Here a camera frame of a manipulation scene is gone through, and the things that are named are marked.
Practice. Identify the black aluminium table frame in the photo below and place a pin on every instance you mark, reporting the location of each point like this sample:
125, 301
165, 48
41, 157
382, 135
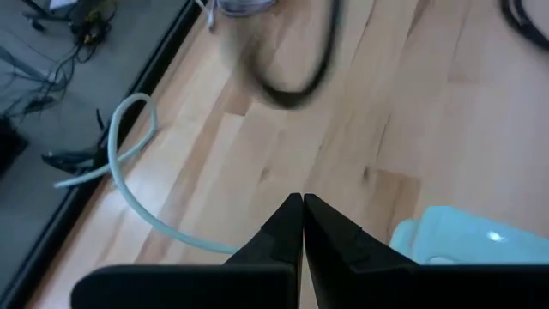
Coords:
171, 43

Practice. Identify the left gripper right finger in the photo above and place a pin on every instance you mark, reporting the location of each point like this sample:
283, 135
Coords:
339, 257

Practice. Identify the mint green power cube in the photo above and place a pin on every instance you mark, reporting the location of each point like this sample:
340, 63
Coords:
463, 236

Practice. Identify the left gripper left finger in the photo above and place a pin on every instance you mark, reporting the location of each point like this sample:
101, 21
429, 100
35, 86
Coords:
279, 244

